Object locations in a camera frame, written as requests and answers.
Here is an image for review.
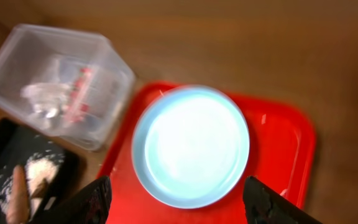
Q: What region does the black plastic tray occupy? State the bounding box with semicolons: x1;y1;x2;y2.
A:
0;118;79;223

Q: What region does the red serving tray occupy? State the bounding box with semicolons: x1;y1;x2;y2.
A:
98;82;316;224

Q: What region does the light blue plate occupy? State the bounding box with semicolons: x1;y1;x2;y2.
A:
131;85;250;209

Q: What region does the white tissue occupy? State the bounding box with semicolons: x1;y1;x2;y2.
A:
21;83;70;129

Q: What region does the clear plastic waste bin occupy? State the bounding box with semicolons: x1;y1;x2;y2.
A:
0;24;135;151

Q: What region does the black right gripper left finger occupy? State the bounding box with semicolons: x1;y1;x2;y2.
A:
35;175;112;224

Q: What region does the pile of white rice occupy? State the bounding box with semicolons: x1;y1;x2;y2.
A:
0;149;65;218

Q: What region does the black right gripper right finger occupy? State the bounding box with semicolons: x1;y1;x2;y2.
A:
242;176;321;224

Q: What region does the red snack wrapper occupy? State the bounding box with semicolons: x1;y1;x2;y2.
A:
63;67;91;123

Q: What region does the brown food scrap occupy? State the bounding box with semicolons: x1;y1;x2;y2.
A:
30;178;49;199

